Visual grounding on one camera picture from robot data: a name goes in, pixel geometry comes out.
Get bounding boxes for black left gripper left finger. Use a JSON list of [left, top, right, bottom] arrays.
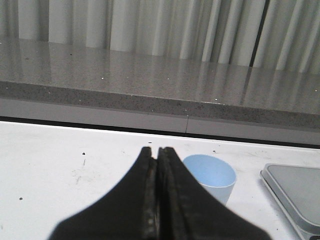
[[49, 147, 158, 240]]

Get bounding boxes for white pleated curtain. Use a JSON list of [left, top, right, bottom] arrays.
[[0, 0, 320, 75]]

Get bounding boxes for grey stone counter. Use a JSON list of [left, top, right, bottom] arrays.
[[0, 37, 320, 146]]

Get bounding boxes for light blue plastic cup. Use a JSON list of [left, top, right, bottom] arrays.
[[182, 154, 237, 205]]

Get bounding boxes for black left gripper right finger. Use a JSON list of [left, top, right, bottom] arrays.
[[157, 147, 271, 240]]

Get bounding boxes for silver digital kitchen scale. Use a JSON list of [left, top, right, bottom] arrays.
[[260, 163, 320, 240]]

